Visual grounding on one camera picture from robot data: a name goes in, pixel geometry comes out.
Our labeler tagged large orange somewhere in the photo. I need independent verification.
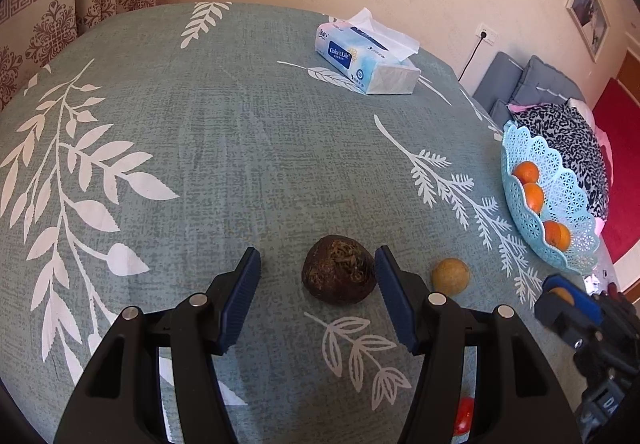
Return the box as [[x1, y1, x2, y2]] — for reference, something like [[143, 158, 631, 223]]
[[522, 183, 545, 215]]

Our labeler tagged blue white tissue pack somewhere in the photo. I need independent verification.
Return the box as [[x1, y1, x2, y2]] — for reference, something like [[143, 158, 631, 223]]
[[315, 7, 422, 96]]

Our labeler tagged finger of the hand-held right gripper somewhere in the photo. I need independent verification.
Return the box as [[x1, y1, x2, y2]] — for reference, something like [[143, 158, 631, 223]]
[[534, 297, 587, 351], [542, 273, 604, 326]]

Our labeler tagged framed wall picture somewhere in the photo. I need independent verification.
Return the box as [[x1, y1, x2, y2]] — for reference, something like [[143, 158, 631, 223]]
[[566, 0, 611, 62]]

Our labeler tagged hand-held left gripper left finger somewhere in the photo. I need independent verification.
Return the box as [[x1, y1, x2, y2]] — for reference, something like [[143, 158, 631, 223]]
[[52, 247, 262, 444]]

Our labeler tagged red cherry tomato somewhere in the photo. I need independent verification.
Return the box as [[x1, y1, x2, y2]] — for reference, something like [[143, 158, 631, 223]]
[[452, 396, 476, 437]]

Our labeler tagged light blue plastic basket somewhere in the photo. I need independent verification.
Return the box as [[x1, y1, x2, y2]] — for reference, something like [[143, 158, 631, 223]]
[[501, 120, 601, 275]]

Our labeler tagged black power cable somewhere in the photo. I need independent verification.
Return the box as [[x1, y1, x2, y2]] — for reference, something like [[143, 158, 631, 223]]
[[457, 38, 485, 80]]

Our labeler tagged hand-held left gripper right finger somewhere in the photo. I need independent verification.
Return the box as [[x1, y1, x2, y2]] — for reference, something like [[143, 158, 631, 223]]
[[375, 245, 586, 444]]

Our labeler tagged small potato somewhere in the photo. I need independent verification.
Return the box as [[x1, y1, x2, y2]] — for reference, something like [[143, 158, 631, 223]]
[[431, 257, 471, 296]]

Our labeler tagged small grey cushion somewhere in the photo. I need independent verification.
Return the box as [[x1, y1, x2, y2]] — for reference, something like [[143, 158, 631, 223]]
[[489, 98, 513, 126]]

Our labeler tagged small dark beetroot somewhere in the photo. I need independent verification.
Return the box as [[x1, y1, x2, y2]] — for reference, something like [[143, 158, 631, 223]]
[[301, 235, 378, 306]]

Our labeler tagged red cloth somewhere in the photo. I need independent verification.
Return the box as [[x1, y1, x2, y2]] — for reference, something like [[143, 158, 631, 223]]
[[592, 77, 640, 270]]

